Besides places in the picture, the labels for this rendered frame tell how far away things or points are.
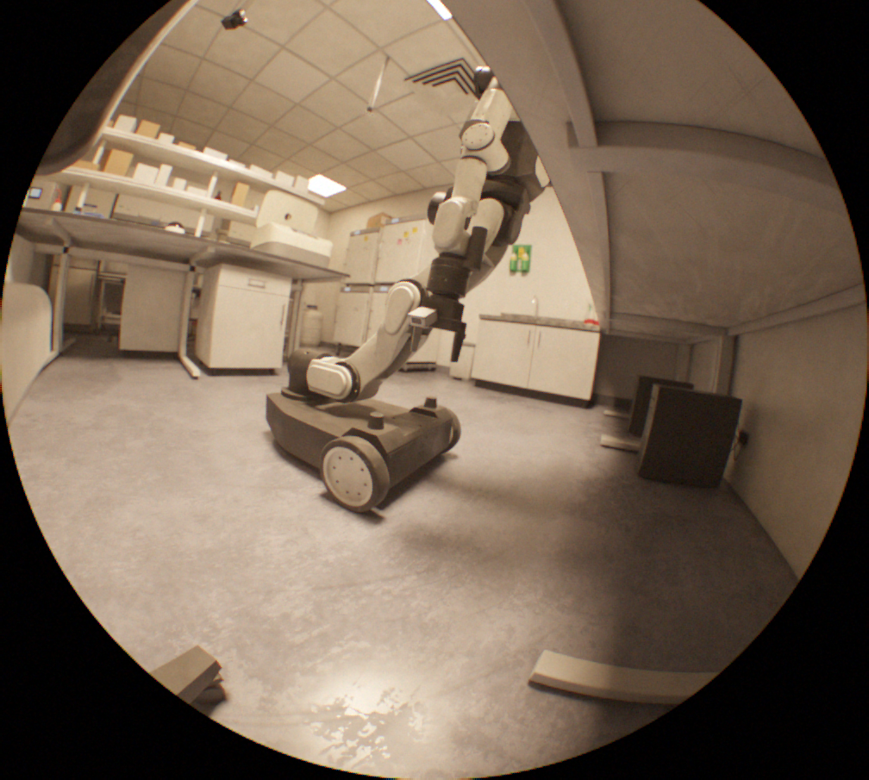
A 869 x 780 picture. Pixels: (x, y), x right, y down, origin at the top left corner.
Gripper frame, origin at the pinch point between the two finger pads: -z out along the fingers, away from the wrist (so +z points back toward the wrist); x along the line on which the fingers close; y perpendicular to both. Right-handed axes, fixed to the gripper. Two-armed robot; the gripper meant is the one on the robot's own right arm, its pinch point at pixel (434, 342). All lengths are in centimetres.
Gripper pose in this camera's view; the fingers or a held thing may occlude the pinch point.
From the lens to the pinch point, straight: 64.8
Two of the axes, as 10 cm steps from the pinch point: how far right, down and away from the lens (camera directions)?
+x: 8.3, 2.0, -5.3
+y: 5.3, 0.8, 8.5
